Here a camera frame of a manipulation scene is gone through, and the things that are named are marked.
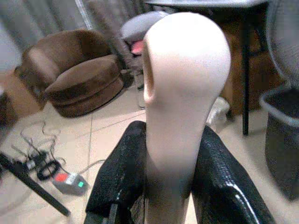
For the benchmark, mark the crumpled white paper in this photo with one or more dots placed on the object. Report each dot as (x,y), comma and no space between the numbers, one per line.
(218,110)

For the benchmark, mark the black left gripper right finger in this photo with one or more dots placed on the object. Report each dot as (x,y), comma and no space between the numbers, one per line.
(222,186)

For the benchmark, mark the dark table with black leg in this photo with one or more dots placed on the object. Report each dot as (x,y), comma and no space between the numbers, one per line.
(245,70)

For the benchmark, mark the large brown box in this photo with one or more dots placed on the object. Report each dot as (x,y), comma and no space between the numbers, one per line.
(261,70)

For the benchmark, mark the thin white pole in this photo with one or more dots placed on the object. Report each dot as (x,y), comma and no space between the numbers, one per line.
(83,14)

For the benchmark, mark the grey curtain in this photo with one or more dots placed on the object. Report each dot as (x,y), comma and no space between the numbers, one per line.
(58,16)

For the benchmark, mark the grey standing fan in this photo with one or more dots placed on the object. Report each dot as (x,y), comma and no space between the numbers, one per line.
(285,39)

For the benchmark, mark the covered chair with metal legs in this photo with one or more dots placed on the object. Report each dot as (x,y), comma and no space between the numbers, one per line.
(121,58)

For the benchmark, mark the brown round sofa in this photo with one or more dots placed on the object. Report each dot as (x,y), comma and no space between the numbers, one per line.
(77,79)

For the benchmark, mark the pink pillow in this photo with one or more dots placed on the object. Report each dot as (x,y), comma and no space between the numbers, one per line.
(138,47)

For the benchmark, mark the brown cardboard box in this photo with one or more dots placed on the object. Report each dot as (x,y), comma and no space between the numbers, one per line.
(21,98)

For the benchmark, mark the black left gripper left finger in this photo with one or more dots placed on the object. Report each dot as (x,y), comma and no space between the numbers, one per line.
(119,177)

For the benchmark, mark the grey box with red button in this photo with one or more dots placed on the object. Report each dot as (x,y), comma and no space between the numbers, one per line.
(70,184)

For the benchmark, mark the grey pillow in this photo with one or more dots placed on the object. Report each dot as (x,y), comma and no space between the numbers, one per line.
(137,25)

